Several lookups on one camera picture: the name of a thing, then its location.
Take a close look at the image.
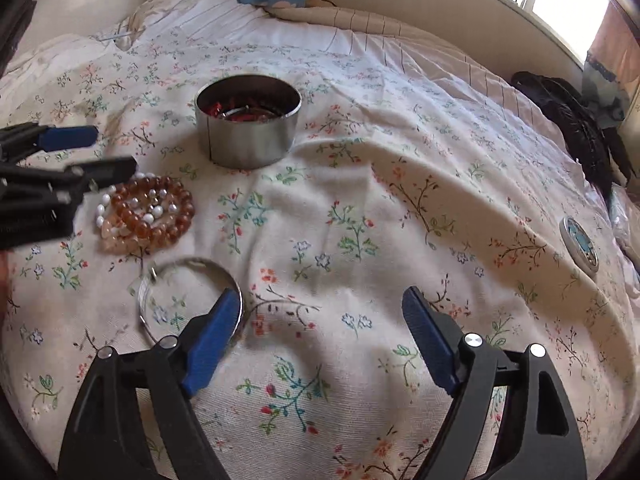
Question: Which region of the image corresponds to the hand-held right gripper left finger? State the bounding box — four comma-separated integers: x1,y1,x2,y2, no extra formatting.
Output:
57,287,243,480

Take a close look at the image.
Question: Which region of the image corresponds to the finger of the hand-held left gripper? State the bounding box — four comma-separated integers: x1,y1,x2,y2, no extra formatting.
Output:
0,122,99,163
0,156,138,197

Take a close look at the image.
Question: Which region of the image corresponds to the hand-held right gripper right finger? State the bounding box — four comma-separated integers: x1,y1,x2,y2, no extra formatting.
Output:
401,286,587,480

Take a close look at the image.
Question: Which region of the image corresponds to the white bead bracelet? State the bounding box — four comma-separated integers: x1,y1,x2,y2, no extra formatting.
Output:
94,186,182,242

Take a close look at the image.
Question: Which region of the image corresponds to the pale pink bead bracelet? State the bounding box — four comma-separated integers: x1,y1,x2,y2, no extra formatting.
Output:
99,219,153,257

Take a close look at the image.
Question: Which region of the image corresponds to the amber bead bracelet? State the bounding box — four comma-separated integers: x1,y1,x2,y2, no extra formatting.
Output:
111,175,196,249

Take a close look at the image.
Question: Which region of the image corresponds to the thin silver bangle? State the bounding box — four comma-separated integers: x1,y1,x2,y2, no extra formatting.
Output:
137,257,245,347

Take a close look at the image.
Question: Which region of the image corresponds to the round metal tin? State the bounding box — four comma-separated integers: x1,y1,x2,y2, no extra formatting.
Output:
195,74,303,170

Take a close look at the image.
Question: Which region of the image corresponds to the floral bed sheet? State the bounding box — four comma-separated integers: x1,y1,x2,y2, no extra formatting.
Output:
0,35,640,480

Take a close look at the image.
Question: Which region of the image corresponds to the round tin lid blue print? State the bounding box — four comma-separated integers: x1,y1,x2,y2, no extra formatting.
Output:
559,216,600,277

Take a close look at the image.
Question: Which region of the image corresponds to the clear plastic bag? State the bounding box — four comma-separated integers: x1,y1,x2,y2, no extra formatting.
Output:
607,184,640,257

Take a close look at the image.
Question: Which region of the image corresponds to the black puffer jacket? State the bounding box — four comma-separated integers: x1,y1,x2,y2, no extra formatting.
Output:
510,71,637,197

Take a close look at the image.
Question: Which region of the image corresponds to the white striped duvet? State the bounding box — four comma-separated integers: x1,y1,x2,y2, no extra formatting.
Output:
0,0,551,128

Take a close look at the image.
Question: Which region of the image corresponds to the beige striped pillow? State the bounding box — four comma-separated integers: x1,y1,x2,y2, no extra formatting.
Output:
270,4,453,37

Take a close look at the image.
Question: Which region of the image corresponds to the curtain with boat print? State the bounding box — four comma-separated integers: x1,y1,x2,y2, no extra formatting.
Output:
582,2,640,122

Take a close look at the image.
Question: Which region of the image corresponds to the light blue cord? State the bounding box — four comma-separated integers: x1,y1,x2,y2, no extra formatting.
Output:
94,26,137,45

